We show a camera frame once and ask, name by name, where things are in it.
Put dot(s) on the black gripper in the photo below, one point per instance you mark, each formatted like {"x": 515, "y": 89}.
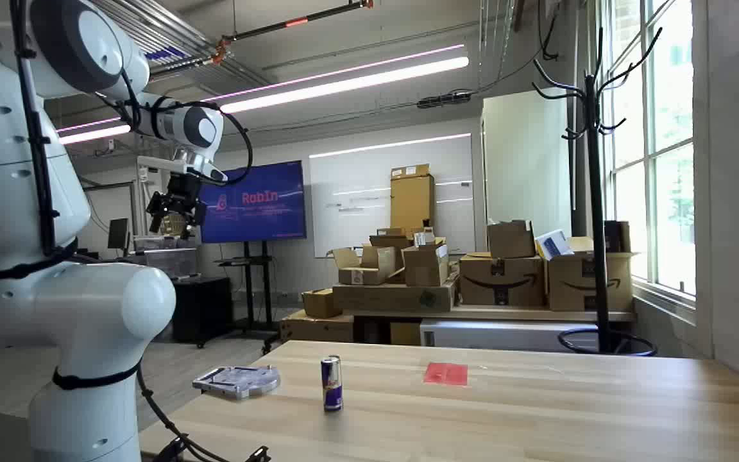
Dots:
{"x": 174, "y": 196}

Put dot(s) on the blue silver drink can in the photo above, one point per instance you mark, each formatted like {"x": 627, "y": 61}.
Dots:
{"x": 332, "y": 386}

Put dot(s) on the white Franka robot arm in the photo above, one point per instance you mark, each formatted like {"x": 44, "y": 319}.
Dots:
{"x": 62, "y": 298}

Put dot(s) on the silver metal plate object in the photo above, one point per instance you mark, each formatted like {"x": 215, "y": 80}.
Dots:
{"x": 237, "y": 380}

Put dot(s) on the large TV screen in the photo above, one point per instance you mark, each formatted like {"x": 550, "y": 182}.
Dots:
{"x": 254, "y": 205}

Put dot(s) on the black low cabinet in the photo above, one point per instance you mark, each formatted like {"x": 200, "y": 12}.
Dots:
{"x": 202, "y": 309}

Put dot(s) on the black rolling TV stand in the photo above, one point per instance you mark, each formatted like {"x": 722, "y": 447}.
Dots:
{"x": 248, "y": 292}

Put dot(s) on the small closed cardboard box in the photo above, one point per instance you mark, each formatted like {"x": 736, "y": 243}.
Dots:
{"x": 318, "y": 305}

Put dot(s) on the large cardboard box black stripes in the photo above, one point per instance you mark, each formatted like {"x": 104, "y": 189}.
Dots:
{"x": 318, "y": 328}

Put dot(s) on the open cardboard box with label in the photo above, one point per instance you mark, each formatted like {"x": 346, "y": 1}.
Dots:
{"x": 364, "y": 262}

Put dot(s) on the long ceiling light strip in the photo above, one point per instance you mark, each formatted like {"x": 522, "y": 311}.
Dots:
{"x": 345, "y": 84}

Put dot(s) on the long flat cardboard box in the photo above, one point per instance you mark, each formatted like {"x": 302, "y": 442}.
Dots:
{"x": 390, "y": 298}

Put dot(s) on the tall upright cardboard box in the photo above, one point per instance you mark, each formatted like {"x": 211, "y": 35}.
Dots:
{"x": 410, "y": 202}

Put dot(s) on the narrow upright cardboard box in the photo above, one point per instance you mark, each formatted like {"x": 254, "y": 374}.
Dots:
{"x": 424, "y": 266}

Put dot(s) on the red paper sheet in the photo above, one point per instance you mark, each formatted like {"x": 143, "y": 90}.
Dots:
{"x": 445, "y": 374}

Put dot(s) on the wooden bench with black legs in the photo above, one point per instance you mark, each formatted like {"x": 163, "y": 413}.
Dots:
{"x": 472, "y": 315}

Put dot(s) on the wide Amazon smile cardboard box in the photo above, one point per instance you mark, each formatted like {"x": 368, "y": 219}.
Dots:
{"x": 501, "y": 284}

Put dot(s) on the cardboard box atop Amazon box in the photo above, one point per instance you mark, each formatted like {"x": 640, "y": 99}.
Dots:
{"x": 511, "y": 239}

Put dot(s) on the Amazon cardboard box by window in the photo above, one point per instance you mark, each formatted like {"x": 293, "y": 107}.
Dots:
{"x": 569, "y": 284}

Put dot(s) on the black coat rack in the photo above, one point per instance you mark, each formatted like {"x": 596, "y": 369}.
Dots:
{"x": 596, "y": 214}

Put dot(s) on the small cardboard box by window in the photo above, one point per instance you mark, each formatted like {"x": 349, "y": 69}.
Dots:
{"x": 615, "y": 238}

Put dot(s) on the large paned window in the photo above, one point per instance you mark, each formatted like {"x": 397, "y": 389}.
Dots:
{"x": 653, "y": 144}

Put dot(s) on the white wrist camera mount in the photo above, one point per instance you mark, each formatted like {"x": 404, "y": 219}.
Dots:
{"x": 172, "y": 165}

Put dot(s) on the wall whiteboard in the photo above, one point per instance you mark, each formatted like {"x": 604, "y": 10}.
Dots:
{"x": 352, "y": 196}

